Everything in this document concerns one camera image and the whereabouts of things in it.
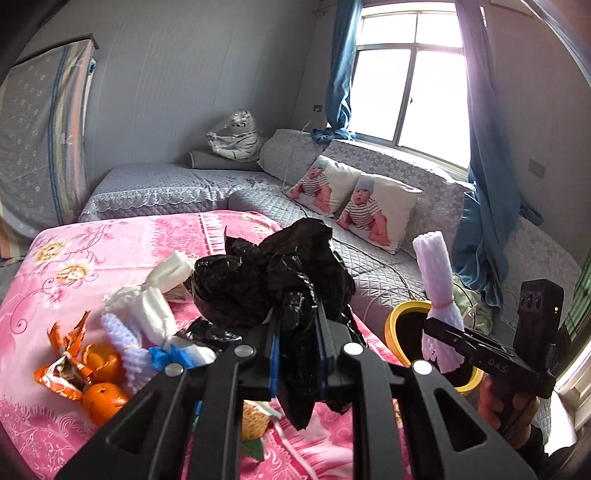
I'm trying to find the noodle snack bag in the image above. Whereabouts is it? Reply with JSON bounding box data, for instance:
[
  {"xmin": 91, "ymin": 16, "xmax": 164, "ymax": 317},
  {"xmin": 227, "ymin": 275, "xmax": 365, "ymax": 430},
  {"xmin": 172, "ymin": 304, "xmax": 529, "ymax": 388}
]
[{"xmin": 242, "ymin": 400, "xmax": 280, "ymax": 462}]

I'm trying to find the whole orange tangerine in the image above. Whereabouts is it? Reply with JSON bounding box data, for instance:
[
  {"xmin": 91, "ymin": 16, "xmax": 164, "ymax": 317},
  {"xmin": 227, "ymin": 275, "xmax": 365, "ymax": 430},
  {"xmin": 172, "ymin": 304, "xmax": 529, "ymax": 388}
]
[{"xmin": 81, "ymin": 383, "xmax": 129, "ymax": 427}]

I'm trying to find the black plastic trash bag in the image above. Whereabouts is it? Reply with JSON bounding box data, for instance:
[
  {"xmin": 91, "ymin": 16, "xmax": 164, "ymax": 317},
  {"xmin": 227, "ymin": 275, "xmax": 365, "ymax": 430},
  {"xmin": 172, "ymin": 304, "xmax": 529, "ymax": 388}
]
[{"xmin": 183, "ymin": 218, "xmax": 367, "ymax": 430}]

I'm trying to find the orange snack wrapper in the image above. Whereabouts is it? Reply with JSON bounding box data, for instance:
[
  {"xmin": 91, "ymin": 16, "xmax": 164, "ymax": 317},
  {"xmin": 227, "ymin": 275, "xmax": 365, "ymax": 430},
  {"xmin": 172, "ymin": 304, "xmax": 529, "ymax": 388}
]
[{"xmin": 33, "ymin": 311, "xmax": 92, "ymax": 403}]

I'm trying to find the white foam fruit net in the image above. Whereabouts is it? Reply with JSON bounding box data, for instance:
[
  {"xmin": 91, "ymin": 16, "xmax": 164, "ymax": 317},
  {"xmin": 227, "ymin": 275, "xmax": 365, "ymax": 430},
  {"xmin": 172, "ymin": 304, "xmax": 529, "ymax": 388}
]
[{"xmin": 413, "ymin": 231, "xmax": 464, "ymax": 374}]

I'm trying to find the yellow trash bin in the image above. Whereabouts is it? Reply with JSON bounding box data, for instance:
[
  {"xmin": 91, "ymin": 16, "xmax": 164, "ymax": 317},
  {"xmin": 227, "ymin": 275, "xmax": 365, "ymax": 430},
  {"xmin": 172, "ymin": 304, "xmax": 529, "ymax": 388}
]
[{"xmin": 385, "ymin": 300, "xmax": 484, "ymax": 396}]

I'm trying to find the person's right hand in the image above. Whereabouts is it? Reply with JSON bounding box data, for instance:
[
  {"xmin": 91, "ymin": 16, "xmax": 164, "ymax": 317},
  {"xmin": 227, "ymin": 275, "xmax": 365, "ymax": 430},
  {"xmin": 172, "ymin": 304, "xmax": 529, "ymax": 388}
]
[{"xmin": 477, "ymin": 376, "xmax": 540, "ymax": 449}]

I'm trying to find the green cloth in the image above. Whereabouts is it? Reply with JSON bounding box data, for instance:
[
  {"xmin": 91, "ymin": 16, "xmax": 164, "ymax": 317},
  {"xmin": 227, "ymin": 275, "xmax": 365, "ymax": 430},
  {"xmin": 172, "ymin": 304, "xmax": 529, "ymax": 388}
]
[{"xmin": 452, "ymin": 274, "xmax": 494, "ymax": 335}]

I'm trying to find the white foam net on table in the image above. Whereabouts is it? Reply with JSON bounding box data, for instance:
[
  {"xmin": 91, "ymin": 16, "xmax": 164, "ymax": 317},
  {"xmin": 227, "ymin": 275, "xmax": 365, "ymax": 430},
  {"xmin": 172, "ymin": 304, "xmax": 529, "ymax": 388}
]
[{"xmin": 101, "ymin": 313, "xmax": 155, "ymax": 394}]

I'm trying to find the white crumpled tissue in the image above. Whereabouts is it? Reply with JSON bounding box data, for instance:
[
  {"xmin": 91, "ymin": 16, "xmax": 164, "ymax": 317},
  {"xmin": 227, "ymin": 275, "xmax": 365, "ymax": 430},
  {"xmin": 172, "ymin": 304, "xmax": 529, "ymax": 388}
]
[{"xmin": 104, "ymin": 251, "xmax": 194, "ymax": 346}]

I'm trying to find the pink floral table cloth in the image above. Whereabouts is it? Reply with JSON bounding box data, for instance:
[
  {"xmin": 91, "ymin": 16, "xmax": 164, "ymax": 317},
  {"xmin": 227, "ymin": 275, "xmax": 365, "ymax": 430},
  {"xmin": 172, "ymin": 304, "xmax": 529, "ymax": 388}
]
[{"xmin": 0, "ymin": 209, "xmax": 412, "ymax": 480}]

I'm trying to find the blue right curtain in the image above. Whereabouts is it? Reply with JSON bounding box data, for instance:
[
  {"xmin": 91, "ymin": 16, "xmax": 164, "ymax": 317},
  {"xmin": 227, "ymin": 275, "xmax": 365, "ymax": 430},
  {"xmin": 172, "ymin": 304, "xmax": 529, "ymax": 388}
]
[{"xmin": 452, "ymin": 1, "xmax": 543, "ymax": 309}]

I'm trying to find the blue curtain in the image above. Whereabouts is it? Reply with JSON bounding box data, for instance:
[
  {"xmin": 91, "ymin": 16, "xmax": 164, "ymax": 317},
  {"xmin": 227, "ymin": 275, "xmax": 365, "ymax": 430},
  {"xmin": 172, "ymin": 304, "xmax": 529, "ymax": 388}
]
[
  {"xmin": 452, "ymin": 1, "xmax": 543, "ymax": 309},
  {"xmin": 311, "ymin": 0, "xmax": 363, "ymax": 145}
]

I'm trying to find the right baby print pillow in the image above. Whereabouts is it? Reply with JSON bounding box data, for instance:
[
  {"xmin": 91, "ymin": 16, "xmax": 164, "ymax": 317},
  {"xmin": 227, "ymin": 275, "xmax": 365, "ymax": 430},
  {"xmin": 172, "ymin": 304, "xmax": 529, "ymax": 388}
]
[{"xmin": 337, "ymin": 174, "xmax": 423, "ymax": 254}]

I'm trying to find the baby print pillow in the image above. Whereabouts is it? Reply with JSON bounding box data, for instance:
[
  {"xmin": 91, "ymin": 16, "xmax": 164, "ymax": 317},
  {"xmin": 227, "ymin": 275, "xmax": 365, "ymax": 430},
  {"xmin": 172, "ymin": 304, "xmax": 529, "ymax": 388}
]
[
  {"xmin": 337, "ymin": 174, "xmax": 423, "ymax": 254},
  {"xmin": 287, "ymin": 155, "xmax": 362, "ymax": 217}
]

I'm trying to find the grey quilted sofa bed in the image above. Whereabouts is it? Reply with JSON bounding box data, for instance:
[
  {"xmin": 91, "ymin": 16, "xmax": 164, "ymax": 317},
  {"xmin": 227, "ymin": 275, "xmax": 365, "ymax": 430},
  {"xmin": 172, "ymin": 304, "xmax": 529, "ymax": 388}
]
[{"xmin": 78, "ymin": 127, "xmax": 583, "ymax": 351}]

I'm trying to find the left baby print pillow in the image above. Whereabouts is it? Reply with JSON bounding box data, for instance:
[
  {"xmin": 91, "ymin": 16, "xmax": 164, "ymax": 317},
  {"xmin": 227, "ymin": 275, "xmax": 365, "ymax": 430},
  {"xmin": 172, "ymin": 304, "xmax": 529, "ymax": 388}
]
[{"xmin": 287, "ymin": 155, "xmax": 362, "ymax": 217}]

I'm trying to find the grey back cushion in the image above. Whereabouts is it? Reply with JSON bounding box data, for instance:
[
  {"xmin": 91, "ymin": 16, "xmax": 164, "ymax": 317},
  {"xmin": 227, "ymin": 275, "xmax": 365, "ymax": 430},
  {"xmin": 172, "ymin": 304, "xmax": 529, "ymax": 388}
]
[{"xmin": 257, "ymin": 129, "xmax": 327, "ymax": 185}]

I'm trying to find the blue left curtain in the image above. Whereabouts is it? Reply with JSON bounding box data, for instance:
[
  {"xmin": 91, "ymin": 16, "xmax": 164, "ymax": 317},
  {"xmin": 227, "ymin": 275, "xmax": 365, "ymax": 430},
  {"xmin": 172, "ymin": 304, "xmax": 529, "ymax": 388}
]
[{"xmin": 311, "ymin": 0, "xmax": 363, "ymax": 145}]

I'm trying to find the grey folded cushion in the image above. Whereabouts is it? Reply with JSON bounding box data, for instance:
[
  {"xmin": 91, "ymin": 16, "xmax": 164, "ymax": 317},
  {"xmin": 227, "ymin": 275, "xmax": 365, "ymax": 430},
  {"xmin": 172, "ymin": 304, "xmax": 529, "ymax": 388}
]
[{"xmin": 189, "ymin": 150, "xmax": 262, "ymax": 171}]

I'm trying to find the white tiger plush in bag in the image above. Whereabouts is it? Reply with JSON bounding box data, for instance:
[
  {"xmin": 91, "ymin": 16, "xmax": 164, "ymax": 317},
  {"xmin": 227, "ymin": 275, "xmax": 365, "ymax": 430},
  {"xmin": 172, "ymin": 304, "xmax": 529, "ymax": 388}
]
[{"xmin": 206, "ymin": 109, "xmax": 263, "ymax": 162}]

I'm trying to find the striped sheet covered wardrobe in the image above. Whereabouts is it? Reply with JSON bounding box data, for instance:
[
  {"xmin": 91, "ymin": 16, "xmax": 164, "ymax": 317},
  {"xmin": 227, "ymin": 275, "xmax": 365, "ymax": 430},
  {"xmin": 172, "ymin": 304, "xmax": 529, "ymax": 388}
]
[{"xmin": 1, "ymin": 35, "xmax": 96, "ymax": 266}]

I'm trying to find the window with metal frame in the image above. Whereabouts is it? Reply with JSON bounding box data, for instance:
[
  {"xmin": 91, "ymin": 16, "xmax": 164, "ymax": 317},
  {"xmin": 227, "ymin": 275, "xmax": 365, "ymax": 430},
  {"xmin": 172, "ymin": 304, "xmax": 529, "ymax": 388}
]
[{"xmin": 351, "ymin": 1, "xmax": 470, "ymax": 175}]

